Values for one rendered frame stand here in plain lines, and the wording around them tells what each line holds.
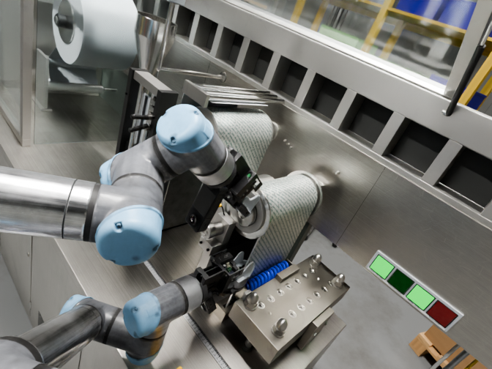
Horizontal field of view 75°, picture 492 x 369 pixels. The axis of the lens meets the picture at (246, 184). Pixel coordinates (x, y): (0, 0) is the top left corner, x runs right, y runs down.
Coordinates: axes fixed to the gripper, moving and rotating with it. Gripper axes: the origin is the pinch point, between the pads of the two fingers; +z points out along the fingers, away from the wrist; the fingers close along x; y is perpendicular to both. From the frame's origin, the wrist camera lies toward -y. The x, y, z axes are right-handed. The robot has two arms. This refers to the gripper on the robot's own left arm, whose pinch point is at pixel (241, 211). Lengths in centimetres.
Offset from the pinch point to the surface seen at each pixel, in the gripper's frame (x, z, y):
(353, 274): -2, 240, 36
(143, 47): 70, -3, 19
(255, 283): -7.8, 21.6, -11.4
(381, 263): -28.0, 32.4, 17.6
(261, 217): -3.6, 2.5, 2.2
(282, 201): -3.1, 6.8, 9.4
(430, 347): -74, 212, 27
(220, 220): 5.8, 5.2, -5.2
